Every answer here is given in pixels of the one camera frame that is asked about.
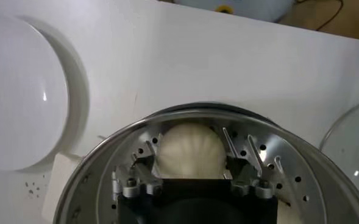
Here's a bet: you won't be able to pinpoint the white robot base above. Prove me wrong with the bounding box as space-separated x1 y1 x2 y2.
172 0 296 24

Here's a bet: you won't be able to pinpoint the steel perforated steamer basket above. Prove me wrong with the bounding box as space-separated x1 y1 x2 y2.
52 102 359 224

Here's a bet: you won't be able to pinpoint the glass lid cream handle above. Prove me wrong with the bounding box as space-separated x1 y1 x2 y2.
319 97 359 214

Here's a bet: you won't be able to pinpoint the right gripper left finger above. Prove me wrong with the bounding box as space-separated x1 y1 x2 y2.
110 154 165 201

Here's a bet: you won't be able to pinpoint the brown crumbs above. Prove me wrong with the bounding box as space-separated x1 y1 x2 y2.
25 173 46 198

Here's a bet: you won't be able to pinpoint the steel steamer pot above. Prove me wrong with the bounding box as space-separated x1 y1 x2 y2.
41 152 82 223

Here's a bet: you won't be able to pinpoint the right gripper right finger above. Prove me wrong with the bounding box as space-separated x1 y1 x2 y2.
226 155 274 200

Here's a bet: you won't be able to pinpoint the black floor cable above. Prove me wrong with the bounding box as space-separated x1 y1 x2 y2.
293 0 345 32

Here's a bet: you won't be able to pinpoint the white steamed baozi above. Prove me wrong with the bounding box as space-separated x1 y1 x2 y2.
157 122 228 180

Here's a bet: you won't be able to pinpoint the white round plate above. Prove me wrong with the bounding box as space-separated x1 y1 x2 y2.
0 13 90 176

